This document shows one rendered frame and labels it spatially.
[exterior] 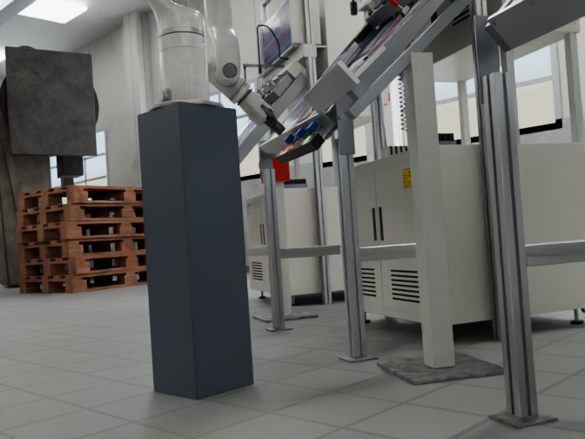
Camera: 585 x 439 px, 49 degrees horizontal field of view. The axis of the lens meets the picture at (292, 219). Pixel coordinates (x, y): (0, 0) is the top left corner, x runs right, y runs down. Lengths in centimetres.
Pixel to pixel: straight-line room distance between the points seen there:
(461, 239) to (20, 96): 640
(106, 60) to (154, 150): 818
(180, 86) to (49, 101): 632
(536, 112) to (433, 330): 369
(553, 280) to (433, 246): 72
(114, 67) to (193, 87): 796
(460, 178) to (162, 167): 96
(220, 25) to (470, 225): 102
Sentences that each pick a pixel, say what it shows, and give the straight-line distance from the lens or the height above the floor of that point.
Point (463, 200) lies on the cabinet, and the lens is 209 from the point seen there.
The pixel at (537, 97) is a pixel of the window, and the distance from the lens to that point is 522.
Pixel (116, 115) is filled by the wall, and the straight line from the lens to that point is 945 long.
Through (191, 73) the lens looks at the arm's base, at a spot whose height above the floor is 78.
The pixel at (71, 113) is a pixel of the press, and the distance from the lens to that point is 794.
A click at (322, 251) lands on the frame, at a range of 262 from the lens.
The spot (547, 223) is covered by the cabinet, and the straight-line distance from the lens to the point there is 228.
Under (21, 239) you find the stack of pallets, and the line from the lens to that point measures 663.
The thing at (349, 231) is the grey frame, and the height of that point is 37.
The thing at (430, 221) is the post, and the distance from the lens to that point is 166.
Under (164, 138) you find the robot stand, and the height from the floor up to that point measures 62.
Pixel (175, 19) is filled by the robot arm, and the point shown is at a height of 92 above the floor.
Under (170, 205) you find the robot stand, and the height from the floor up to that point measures 46.
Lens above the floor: 36
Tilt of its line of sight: 2 degrees up
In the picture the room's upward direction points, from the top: 4 degrees counter-clockwise
